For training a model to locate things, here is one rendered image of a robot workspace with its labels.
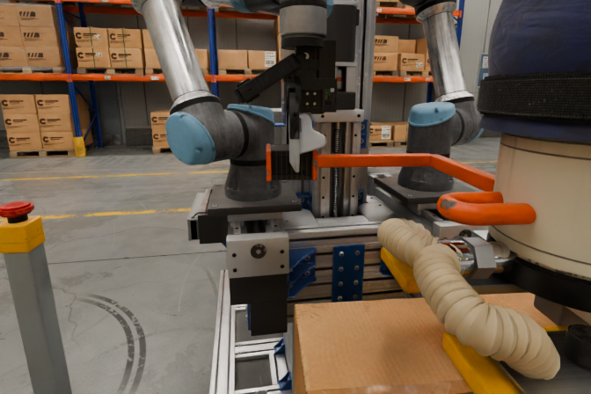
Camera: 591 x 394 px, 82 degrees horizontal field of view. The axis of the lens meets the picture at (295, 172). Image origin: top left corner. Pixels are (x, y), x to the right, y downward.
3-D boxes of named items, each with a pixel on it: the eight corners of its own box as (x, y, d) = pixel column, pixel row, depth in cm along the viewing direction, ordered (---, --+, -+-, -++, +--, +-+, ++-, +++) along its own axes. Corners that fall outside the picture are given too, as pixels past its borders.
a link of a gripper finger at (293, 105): (300, 136, 52) (298, 81, 53) (290, 136, 52) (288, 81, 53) (297, 143, 56) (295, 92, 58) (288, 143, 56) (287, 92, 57)
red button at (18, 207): (-9, 226, 78) (-12, 209, 77) (13, 215, 85) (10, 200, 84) (23, 225, 79) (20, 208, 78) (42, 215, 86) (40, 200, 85)
